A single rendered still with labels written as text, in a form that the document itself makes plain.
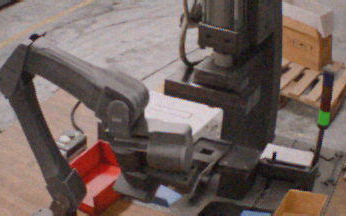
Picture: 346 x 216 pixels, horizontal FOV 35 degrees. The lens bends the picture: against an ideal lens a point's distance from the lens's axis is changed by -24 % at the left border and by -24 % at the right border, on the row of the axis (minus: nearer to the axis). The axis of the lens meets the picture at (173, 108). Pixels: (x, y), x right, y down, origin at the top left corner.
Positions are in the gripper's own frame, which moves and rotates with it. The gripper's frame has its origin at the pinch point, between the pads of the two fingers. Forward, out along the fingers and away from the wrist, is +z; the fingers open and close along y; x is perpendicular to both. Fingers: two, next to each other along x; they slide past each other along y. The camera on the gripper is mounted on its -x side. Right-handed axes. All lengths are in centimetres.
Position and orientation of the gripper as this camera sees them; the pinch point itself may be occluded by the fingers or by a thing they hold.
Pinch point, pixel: (149, 197)
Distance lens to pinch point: 125.6
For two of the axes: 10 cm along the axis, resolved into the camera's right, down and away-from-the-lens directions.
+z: 1.5, 6.0, 7.9
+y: 3.9, -7.7, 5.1
